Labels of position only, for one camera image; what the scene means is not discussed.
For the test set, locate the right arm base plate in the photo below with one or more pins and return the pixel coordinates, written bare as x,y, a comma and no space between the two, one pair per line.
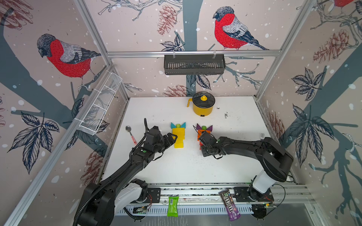
247,194

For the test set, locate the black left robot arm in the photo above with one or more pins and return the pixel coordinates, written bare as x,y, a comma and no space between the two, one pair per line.
99,202

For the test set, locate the black wire shelf basket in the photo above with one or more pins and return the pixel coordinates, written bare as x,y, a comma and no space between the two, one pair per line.
205,64

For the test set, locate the long yellow rectangle block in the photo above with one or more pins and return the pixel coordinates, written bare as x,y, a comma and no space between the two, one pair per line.
178,130

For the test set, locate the purple m&m candy packet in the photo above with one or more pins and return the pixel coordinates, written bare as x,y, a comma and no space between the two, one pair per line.
229,204

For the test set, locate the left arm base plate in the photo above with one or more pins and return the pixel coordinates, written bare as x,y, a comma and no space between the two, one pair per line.
151,195

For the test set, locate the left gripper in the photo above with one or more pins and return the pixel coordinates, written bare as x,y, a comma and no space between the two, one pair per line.
173,141

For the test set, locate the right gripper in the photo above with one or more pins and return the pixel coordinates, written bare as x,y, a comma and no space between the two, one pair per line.
203,152

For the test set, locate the metal spoon pink handle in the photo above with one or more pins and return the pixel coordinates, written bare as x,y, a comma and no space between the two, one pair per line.
129,129

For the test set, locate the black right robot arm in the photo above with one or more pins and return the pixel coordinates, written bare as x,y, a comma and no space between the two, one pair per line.
274,159

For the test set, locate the green snack packet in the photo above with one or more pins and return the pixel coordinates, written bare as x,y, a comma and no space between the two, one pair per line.
173,206

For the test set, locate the yellow pot with lid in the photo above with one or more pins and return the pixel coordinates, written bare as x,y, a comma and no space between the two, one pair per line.
203,103

